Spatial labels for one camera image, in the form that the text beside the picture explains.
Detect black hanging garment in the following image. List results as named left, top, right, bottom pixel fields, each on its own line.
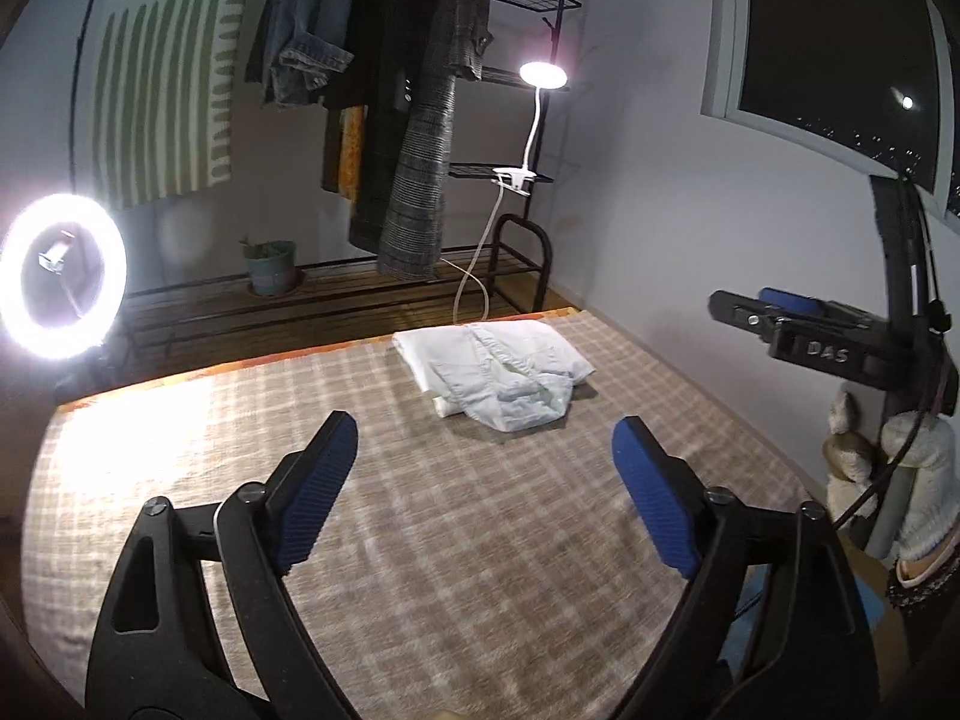
left=322, top=0, right=421, bottom=245

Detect grey plaid coat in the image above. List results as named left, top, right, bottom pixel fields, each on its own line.
left=348, top=0, right=493, bottom=281

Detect blue denim jacket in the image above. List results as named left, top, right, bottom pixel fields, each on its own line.
left=244, top=0, right=362, bottom=108

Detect window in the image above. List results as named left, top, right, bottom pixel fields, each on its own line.
left=700, top=0, right=960, bottom=220

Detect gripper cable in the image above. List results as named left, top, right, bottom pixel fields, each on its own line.
left=829, top=360, right=947, bottom=535

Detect white clip lamp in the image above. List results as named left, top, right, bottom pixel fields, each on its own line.
left=490, top=61, right=569, bottom=198

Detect thin black cord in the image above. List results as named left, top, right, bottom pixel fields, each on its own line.
left=66, top=0, right=115, bottom=197

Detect black metal tube frame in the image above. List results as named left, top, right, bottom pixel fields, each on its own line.
left=489, top=213, right=554, bottom=314

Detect beige plaid blanket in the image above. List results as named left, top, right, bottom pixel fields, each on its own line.
left=21, top=307, right=820, bottom=720

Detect white garment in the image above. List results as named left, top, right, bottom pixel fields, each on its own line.
left=392, top=320, right=598, bottom=434

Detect yellow hanging garment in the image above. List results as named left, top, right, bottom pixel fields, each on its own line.
left=322, top=105, right=368, bottom=201

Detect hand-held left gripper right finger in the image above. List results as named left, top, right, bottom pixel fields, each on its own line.
left=611, top=416, right=880, bottom=720

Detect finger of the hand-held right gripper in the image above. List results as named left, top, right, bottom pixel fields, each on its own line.
left=757, top=286, right=890, bottom=325
left=708, top=289, right=895, bottom=388

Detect green striped wall hanging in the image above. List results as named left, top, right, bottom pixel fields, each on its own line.
left=88, top=0, right=265, bottom=209

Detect person's right forearm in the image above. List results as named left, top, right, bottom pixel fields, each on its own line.
left=883, top=540, right=960, bottom=617

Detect blue paper sheet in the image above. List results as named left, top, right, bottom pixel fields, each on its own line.
left=720, top=562, right=878, bottom=691

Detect black metal clothes rack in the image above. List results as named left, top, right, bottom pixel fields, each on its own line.
left=112, top=0, right=587, bottom=372

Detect potted plant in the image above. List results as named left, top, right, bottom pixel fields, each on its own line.
left=238, top=235, right=300, bottom=298

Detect person's right hand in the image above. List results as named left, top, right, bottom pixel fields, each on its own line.
left=823, top=388, right=960, bottom=587

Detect phone holder clamp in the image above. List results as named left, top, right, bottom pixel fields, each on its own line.
left=36, top=234, right=85, bottom=316

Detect ring light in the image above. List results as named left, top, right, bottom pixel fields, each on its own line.
left=0, top=193, right=130, bottom=391

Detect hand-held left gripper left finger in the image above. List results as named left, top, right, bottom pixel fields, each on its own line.
left=85, top=411, right=359, bottom=720

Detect brown cardboard sheet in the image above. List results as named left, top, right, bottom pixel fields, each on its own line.
left=838, top=531, right=910, bottom=665

